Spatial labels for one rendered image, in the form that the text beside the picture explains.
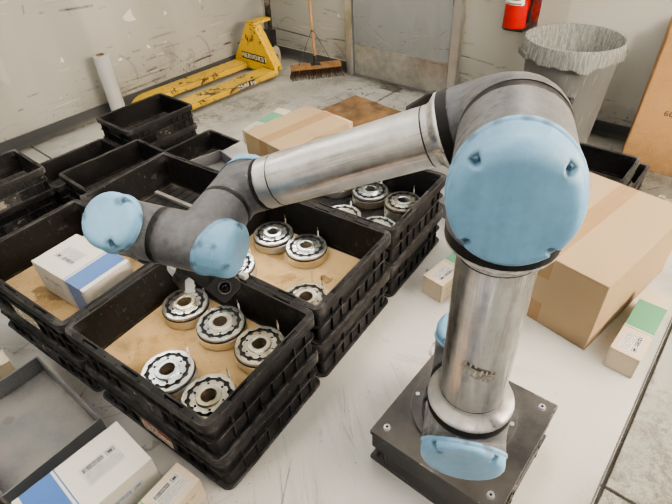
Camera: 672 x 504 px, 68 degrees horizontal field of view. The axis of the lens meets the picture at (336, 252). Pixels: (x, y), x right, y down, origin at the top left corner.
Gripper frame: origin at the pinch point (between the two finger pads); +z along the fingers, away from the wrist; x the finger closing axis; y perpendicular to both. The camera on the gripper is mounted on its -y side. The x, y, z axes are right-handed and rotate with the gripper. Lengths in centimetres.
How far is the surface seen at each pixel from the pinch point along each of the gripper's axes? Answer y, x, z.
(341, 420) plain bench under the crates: -36.3, 9.3, 17.3
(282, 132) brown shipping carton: 41, -37, 72
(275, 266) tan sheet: -0.4, -4.4, 29.6
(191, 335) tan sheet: -0.8, 17.3, 13.6
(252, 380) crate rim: -20.0, 9.9, -5.2
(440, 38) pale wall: 84, -197, 269
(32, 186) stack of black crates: 125, 46, 103
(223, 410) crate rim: -20.3, 15.5, -9.5
